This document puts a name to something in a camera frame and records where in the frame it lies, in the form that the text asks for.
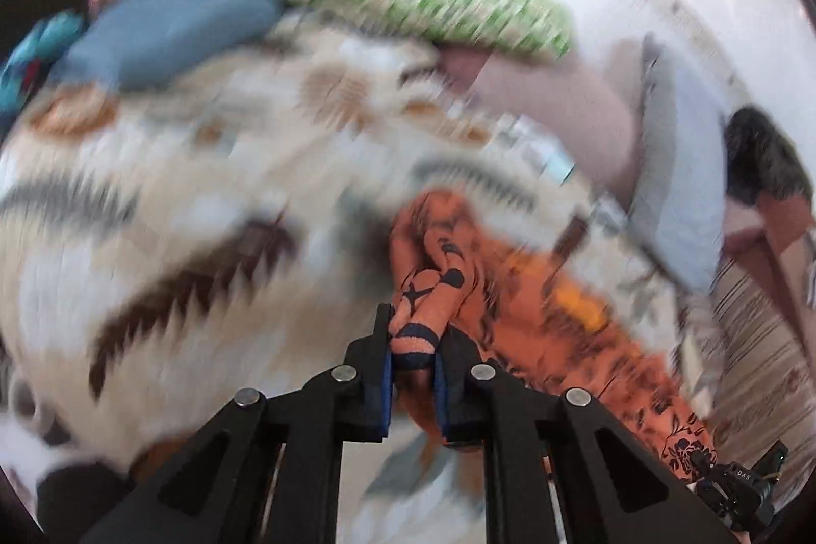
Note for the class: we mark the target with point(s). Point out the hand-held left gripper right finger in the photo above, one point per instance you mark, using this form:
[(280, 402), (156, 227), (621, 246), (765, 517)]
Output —
[(441, 397)]

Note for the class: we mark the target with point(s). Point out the orange floral shirt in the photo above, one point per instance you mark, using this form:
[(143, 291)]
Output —
[(574, 353)]

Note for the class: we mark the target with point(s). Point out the pink quilt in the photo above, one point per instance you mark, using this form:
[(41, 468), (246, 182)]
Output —
[(784, 225)]

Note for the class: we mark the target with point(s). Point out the pink pillow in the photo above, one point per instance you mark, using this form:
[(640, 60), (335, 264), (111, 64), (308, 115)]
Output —
[(561, 104)]

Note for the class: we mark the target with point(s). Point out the teal patterned cloth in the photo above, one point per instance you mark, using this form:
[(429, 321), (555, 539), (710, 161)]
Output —
[(32, 59)]

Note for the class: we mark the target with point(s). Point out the leaf print blanket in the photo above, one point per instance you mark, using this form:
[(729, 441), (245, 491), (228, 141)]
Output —
[(191, 168)]

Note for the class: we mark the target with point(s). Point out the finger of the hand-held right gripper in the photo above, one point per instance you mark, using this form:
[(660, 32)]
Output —
[(704, 462)]

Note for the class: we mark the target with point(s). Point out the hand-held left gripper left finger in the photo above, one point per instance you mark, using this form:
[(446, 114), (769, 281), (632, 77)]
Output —
[(384, 391)]

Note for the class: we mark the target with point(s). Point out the white sock with teal cuff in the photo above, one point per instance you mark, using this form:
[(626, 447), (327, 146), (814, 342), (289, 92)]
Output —
[(561, 168)]

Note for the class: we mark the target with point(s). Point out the striped floral quilt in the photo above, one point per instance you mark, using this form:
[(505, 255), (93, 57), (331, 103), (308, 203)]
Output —
[(758, 359)]

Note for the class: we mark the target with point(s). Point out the blue cloth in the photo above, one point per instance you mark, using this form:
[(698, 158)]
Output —
[(166, 28)]

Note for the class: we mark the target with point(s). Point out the grey pillow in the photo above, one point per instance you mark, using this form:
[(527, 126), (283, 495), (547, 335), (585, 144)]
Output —
[(682, 168)]

